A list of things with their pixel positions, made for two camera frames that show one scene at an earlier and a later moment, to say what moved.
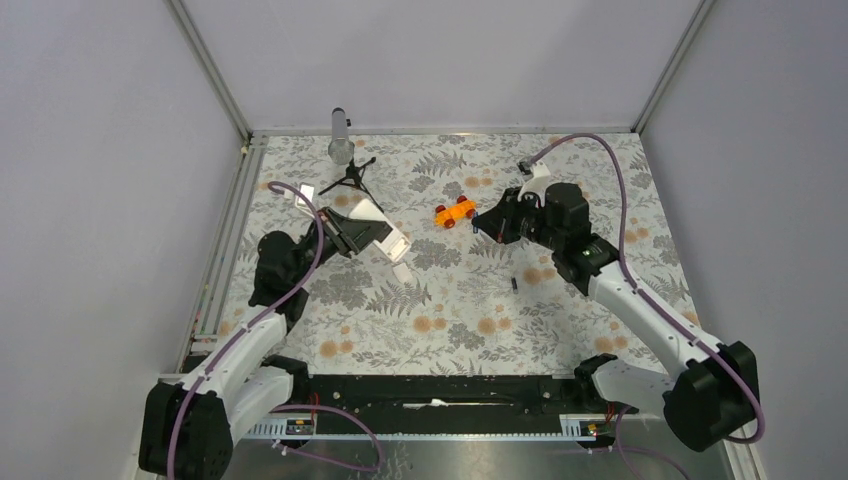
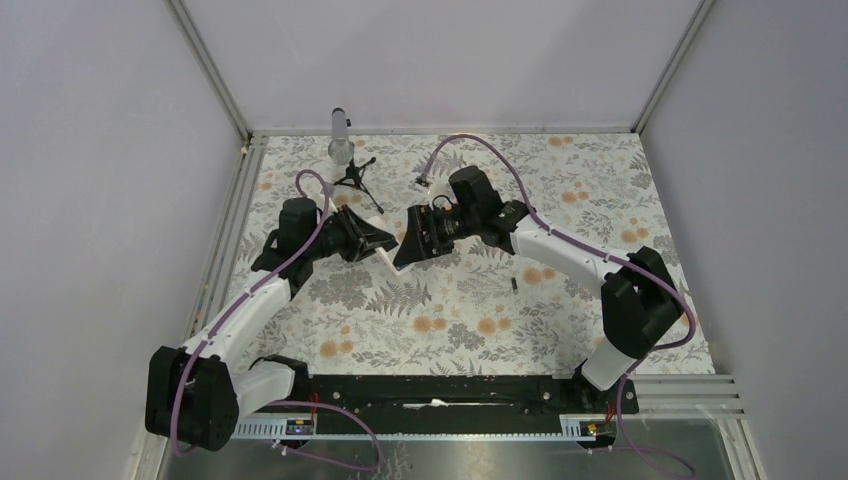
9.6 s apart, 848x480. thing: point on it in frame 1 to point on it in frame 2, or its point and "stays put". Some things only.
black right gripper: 498,222 to 417,246
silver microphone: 341,150 stays put
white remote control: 396,243 to 386,257
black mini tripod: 353,177 stays put
